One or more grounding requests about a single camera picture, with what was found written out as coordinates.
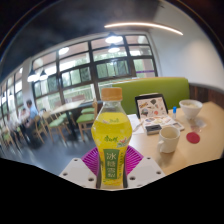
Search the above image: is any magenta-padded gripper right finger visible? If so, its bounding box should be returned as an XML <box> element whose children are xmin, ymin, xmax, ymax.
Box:
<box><xmin>123</xmin><ymin>145</ymin><xmax>167</xmax><ymax>190</ymax></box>

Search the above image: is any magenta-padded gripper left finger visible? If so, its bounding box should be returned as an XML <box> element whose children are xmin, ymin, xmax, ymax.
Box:
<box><xmin>59</xmin><ymin>147</ymin><xmax>102</xmax><ymax>190</ymax></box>

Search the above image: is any yellow drink bottle orange cap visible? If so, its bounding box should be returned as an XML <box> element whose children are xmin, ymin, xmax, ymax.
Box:
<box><xmin>90</xmin><ymin>87</ymin><xmax>133</xmax><ymax>190</ymax></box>

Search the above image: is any white ceramic mug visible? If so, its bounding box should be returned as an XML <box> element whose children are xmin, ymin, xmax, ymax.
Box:
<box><xmin>157</xmin><ymin>125</ymin><xmax>181</xmax><ymax>154</ymax></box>

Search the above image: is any group of green-seated wooden chairs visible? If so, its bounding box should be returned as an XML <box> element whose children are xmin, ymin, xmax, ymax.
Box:
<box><xmin>1</xmin><ymin>99</ymin><xmax>99</xmax><ymax>148</ymax></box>

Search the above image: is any small blue-capped white bottle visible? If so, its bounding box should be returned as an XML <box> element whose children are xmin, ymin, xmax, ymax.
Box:
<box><xmin>171</xmin><ymin>106</ymin><xmax>178</xmax><ymax>121</ymax></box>

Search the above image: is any black tablet with stickers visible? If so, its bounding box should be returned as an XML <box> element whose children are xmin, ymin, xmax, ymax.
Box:
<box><xmin>134</xmin><ymin>93</ymin><xmax>169</xmax><ymax>119</ymax></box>

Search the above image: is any light wooden dining table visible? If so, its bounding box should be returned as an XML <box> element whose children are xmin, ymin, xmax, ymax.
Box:
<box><xmin>49</xmin><ymin>99</ymin><xmax>98</xmax><ymax>141</ymax></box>

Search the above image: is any crumpled white receipt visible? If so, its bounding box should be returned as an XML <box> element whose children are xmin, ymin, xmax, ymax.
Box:
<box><xmin>189</xmin><ymin>118</ymin><xmax>208</xmax><ymax>133</ymax></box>

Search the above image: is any person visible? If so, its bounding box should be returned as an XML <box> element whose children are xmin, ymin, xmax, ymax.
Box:
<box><xmin>18</xmin><ymin>107</ymin><xmax>30</xmax><ymax>131</ymax></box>
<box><xmin>23</xmin><ymin>99</ymin><xmax>40</xmax><ymax>148</ymax></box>

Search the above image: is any white bowl of food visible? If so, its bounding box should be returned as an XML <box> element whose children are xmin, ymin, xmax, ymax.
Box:
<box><xmin>178</xmin><ymin>99</ymin><xmax>204</xmax><ymax>120</ymax></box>

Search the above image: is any green upholstered booth bench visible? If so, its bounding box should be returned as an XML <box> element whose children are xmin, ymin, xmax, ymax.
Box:
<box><xmin>112</xmin><ymin>77</ymin><xmax>191</xmax><ymax>116</ymax></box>

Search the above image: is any group of round pendant lamps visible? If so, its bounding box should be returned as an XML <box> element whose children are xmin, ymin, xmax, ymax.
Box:
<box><xmin>27</xmin><ymin>31</ymin><xmax>124</xmax><ymax>83</ymax></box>

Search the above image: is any long linear ceiling light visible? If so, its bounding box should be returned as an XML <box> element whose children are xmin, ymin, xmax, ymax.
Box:
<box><xmin>103</xmin><ymin>21</ymin><xmax>184</xmax><ymax>36</ymax></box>

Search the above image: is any dark-framed window wall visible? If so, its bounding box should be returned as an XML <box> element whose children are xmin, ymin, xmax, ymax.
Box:
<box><xmin>0</xmin><ymin>34</ymin><xmax>158</xmax><ymax>114</ymax></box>

